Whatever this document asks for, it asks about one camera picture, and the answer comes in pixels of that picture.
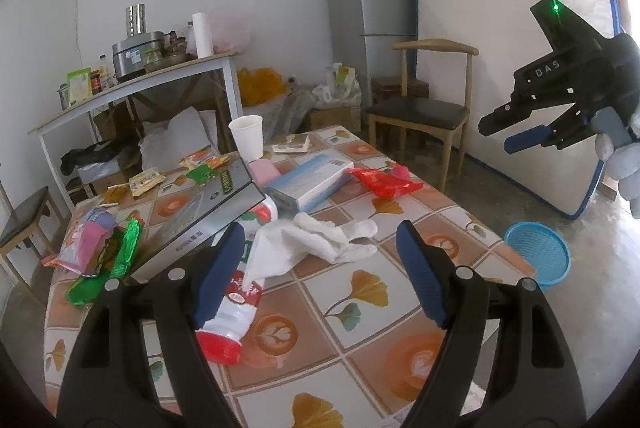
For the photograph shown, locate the white red-capped drink bottle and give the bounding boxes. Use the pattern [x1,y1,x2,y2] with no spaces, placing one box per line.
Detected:
[195,197,278,365]

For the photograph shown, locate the green snack bag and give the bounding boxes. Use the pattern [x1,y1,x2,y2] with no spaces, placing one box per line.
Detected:
[65,216,144,306]

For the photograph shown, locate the red plastic wrapper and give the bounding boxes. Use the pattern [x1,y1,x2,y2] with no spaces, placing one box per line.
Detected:
[347,164,423,200]

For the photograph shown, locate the pink snack bag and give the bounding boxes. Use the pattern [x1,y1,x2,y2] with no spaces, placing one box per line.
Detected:
[41,207,116,278]

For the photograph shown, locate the grey cardboard box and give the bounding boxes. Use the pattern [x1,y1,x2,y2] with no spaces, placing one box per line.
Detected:
[130,156,265,283]

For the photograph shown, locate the blue tissue box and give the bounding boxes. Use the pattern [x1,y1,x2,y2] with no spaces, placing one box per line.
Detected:
[265,154,355,214]

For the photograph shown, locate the white cloth gloves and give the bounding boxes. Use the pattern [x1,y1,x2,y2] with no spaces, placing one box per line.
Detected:
[242,212,378,290]

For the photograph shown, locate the blue plastic trash basket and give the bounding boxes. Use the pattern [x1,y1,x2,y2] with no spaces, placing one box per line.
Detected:
[504,222,572,288]

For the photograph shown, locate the white gloved right hand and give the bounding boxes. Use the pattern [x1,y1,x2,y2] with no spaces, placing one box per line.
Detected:
[591,106,640,219]

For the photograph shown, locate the wooden chair black seat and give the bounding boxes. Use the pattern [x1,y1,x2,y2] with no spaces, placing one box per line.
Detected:
[366,38,480,193]

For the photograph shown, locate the white mattress blue trim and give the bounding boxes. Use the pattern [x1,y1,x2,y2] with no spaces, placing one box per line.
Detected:
[413,0,622,221]

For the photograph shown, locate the left wooden chair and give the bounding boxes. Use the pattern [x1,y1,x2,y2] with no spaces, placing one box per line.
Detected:
[1,186,64,295]

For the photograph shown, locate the grey refrigerator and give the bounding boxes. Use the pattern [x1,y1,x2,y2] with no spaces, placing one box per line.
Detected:
[326,0,418,108]

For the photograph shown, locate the cardboard box on floor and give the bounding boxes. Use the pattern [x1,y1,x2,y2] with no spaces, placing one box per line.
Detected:
[303,106,361,132]

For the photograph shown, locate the patterned tablecloth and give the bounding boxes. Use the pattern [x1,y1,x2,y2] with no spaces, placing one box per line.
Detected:
[43,126,535,427]

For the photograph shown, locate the yellow sauce packet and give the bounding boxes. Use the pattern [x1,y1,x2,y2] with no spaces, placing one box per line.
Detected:
[128,168,166,198]

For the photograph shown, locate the black bag on floor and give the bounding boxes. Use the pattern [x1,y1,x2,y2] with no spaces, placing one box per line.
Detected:
[60,136,138,176]

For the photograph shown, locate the small green wrapper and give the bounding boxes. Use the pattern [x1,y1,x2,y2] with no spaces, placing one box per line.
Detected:
[186,164,217,185]

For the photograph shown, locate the pink sponge block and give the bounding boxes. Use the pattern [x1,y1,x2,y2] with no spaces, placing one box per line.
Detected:
[248,158,281,188]

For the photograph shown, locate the yellow plastic bag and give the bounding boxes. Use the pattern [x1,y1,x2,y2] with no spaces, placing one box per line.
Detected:
[238,67,288,107]

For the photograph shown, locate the white paper cup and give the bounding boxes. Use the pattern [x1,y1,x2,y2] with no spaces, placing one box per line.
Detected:
[229,115,264,162]

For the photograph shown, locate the white side table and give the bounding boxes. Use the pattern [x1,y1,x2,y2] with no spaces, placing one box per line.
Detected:
[29,52,243,211]

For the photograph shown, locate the pink plastic bag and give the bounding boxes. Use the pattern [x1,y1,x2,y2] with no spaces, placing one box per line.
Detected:
[208,8,252,54]

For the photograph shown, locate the green seasoning packet box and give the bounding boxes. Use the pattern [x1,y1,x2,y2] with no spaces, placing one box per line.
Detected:
[66,67,92,106]

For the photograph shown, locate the white paper towel roll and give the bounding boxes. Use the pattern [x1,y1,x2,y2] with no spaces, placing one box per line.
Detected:
[192,12,214,58]

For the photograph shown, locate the grey rice cooker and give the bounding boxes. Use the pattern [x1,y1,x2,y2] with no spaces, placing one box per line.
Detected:
[112,32,165,82]

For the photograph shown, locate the steel cylinder utensil holder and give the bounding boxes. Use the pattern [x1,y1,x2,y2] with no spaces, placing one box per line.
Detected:
[126,3,146,37]

